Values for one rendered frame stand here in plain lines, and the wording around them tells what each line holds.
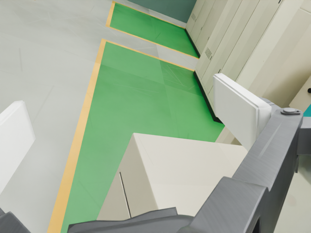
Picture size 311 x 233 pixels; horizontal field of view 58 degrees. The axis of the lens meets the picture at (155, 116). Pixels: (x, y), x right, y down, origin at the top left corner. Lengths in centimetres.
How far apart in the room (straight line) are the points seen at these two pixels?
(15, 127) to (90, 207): 200
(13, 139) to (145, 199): 48
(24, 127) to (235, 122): 13
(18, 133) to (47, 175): 211
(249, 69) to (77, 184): 247
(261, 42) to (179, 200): 313
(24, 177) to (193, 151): 167
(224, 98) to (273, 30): 345
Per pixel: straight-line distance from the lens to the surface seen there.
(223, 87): 18
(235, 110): 17
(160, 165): 67
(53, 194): 219
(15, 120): 19
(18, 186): 221
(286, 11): 362
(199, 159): 76
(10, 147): 18
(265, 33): 360
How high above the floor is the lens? 168
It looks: 30 degrees down
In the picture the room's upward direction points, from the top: 25 degrees clockwise
